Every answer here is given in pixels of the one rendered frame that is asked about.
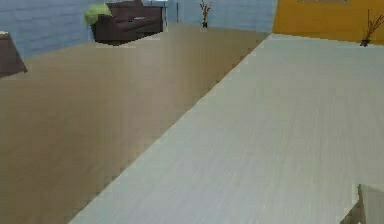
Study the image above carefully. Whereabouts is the dark brown sofa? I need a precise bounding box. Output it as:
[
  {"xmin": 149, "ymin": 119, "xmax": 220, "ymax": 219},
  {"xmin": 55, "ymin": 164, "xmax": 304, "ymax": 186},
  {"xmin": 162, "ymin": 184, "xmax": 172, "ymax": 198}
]
[{"xmin": 90, "ymin": 0, "xmax": 165, "ymax": 44}]

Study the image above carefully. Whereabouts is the brown twig house plant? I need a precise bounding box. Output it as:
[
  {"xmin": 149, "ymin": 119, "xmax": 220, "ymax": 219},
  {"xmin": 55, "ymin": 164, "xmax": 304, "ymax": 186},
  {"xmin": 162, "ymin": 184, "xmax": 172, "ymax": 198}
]
[
  {"xmin": 359, "ymin": 9, "xmax": 384, "ymax": 48},
  {"xmin": 199, "ymin": 0, "xmax": 213, "ymax": 29}
]

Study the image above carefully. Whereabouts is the light green cushion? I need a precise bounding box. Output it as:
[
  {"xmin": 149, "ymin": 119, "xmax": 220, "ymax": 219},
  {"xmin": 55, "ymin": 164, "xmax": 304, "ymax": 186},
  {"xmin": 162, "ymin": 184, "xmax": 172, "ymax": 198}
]
[{"xmin": 83, "ymin": 3, "xmax": 113, "ymax": 27}]

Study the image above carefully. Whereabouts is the dark brown cabinet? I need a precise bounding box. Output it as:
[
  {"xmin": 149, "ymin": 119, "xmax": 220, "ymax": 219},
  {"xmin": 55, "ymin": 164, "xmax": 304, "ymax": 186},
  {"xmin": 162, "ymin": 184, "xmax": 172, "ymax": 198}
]
[{"xmin": 0, "ymin": 31, "xmax": 29, "ymax": 78}]

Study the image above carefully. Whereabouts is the grey framed wall picture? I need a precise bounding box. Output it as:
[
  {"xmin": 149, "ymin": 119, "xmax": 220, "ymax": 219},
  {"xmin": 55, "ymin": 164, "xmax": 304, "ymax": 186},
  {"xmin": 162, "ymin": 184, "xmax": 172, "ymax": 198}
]
[{"xmin": 296, "ymin": 0, "xmax": 350, "ymax": 5}]

